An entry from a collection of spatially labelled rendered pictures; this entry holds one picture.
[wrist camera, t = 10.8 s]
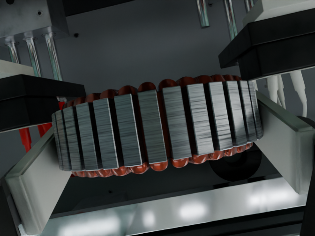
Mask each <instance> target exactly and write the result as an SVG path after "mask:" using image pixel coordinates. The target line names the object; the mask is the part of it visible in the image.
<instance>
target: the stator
mask: <svg viewBox="0 0 315 236"><path fill-rule="evenodd" d="M52 124H53V130H54V136H55V143H56V149H57V156H58V162H59V169H60V170H62V171H71V172H72V174H73V175H74V176H79V177H92V178H94V177H98V176H100V177H109V176H112V175H116V176H124V175H127V174H129V173H131V172H133V173H135V174H142V173H144V172H146V171H147V170H148V169H149V168H150V167H151V168H152V169H153V170H155V171H163V170H165V169H166V168H167V166H168V159H169V162H170V163H171V165H172V166H174V167H176V168H182V167H184V166H185V165H187V164H188V162H189V163H193V164H201V163H203V162H205V161H206V160H218V159H220V158H222V157H225V156H232V155H234V154H236V153H241V152H243V151H245V150H247V149H250V147H251V146H253V142H255V141H257V140H259V139H261V138H262V137H263V130H262V124H261V119H260V113H259V108H258V102H257V97H256V91H255V84H254V82H252V81H243V80H242V78H241V77H239V76H237V75H230V74H226V75H220V74H215V75H212V76H208V75H200V76H197V77H195V78H192V77H187V76H185V77H182V78H180V79H178V80H177V81H174V80H171V79H164V80H162V81H161V82H160V83H159V85H158V88H157V89H156V86H155V85H154V84H153V83H152V82H144V83H142V84H141V85H140V86H139V88H138V89H137V88H135V87H133V86H130V85H126V86H124V87H122V88H120V89H119V90H116V89H107V90H105V91H103V92H102V93H92V94H89V95H87V96H81V97H79V98H77V99H75V100H71V101H68V102H67V103H65V104H63V106H62V109H61V110H59V111H56V112H55V113H53V114H52Z"/></svg>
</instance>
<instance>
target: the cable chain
mask: <svg viewBox="0 0 315 236"><path fill-rule="evenodd" d="M261 159H262V152H261V151H260V148H259V147H258V146H257V145H256V144H255V143H254V142H253V146H251V147H250V149H247V150H245V151H243V152H242V155H241V158H240V159H239V160H238V161H236V162H227V161H225V159H224V157H222V158H220V159H218V160H208V162H209V164H210V166H211V168H212V170H213V171H214V172H215V173H216V174H217V175H218V176H219V177H220V178H222V179H224V180H227V181H232V182H233V181H238V180H243V179H248V178H250V177H251V176H252V175H254V174H255V173H256V171H257V170H258V168H259V167H260V164H261Z"/></svg>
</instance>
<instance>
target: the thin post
mask: <svg viewBox="0 0 315 236"><path fill-rule="evenodd" d="M195 3H196V8H197V12H198V17H199V22H200V27H201V29H205V28H208V27H210V22H209V17H208V12H207V8H206V2H205V0H195Z"/></svg>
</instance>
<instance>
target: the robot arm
mask: <svg viewBox="0 0 315 236"><path fill-rule="evenodd" d="M255 91H256V97H257V102H258V108H259V113H260V119H261V124H262V132H263V137H262V138H261V139H259V140H257V141H255V142H254V143H255V144H256V145H257V146H258V147H259V148H260V150H261V151H262V152H263V153H264V154H265V156H266V157H267V158H268V159H269V161H270V162H271V163H272V164H273V165H274V167H275V168H276V169H277V170H278V171H279V173H280V174H281V175H282V176H283V178H284V179H285V180H286V181H287V182H288V184H289V185H290V186H291V187H292V188H293V189H294V191H295V192H296V193H298V194H299V195H302V194H308V195H307V201H306V206H305V211H304V215H303V220H302V225H301V230H300V236H315V122H314V121H313V120H311V119H309V118H306V117H303V116H295V115H293V114H292V113H291V112H289V111H287V110H286V109H284V108H283V107H281V106H280V105H278V104H277V103H275V102H274V101H272V100H270V99H269V98H268V97H266V96H265V95H263V94H262V93H260V92H259V91H257V90H255ZM71 174H72V172H71V171H62V170H60V169H59V162H58V156H57V149H56V143H55V136H54V130H53V126H52V127H51V128H50V129H49V130H48V131H47V132H46V133H45V134H44V135H43V136H42V138H41V139H40V140H39V141H38V142H37V143H36V144H35V145H34V146H33V147H32V148H31V149H30V150H29V151H28V153H27V154H26V155H25V156H24V157H23V158H22V159H21V160H20V161H19V162H18V163H17V164H15V165H13V166H12V167H11V168H10V169H9V170H8V171H7V172H6V173H5V175H4V176H3V177H2V178H1V179H0V236H21V233H20V230H19V228H18V226H19V225H20V223H22V226H23V229H24V232H25V234H27V236H28V235H29V236H31V235H37V234H41V232H42V231H43V230H44V228H45V226H46V224H47V222H48V220H49V218H50V216H51V214H52V212H53V210H54V208H55V206H56V204H57V202H58V200H59V198H60V196H61V194H62V192H63V190H64V188H65V186H66V184H67V182H68V180H69V178H70V176H71Z"/></svg>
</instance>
